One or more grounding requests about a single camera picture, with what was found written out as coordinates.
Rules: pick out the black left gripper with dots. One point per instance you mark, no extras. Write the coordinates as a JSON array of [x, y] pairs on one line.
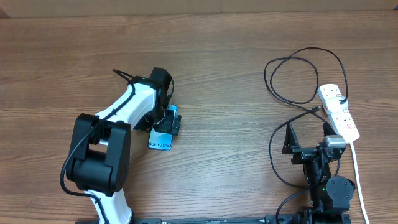
[[166, 126]]

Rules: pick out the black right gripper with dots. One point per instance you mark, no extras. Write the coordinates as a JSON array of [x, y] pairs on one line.
[[290, 147]]

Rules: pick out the blue Galaxy smartphone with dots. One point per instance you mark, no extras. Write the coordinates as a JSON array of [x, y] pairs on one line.
[[161, 141]]

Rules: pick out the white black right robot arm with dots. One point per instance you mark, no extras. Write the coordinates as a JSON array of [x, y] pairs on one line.
[[330, 195]]

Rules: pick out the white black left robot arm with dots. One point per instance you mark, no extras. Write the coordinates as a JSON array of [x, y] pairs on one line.
[[98, 161]]

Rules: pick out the white charger plug adapter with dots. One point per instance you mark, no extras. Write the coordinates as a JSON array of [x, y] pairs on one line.
[[335, 104]]

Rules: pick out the white power strip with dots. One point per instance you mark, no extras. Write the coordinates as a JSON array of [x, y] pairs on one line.
[[342, 122]]

